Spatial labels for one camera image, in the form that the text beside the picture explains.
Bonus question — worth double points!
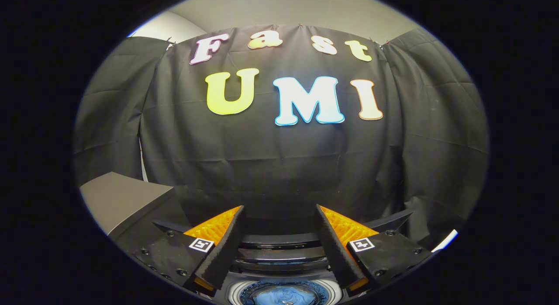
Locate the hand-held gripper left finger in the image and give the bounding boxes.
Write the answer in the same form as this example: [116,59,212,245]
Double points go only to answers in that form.
[133,205,246,293]

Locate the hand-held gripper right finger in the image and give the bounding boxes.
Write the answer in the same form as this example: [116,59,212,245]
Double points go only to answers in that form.
[314,204,433,293]

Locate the light blue polo shirt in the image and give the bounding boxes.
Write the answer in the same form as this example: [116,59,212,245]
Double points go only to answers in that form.
[252,285,318,305]

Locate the black backdrop cloth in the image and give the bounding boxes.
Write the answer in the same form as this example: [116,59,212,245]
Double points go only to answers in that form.
[73,24,490,251]

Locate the white sheet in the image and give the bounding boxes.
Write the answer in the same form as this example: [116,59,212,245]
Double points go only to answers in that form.
[431,229,459,253]

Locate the grey cabinet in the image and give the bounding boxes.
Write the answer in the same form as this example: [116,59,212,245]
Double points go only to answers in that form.
[79,172,193,245]

